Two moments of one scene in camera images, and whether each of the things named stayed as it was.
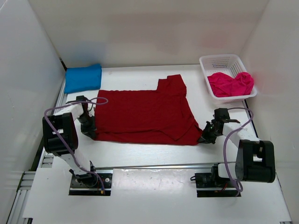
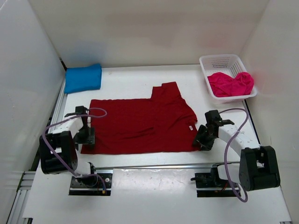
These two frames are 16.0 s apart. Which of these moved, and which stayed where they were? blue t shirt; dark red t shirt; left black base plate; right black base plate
Moved: dark red t shirt
Stayed: left black base plate; blue t shirt; right black base plate
